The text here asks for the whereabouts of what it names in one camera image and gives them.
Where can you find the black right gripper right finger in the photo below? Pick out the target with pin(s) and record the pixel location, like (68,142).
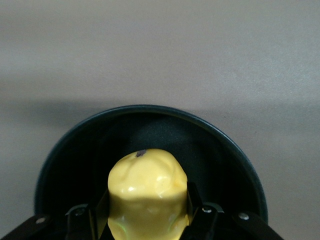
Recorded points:
(212,220)

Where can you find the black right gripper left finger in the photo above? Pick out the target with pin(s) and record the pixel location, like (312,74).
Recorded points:
(82,220)

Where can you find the yellow potato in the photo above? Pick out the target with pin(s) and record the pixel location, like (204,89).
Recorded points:
(148,190)

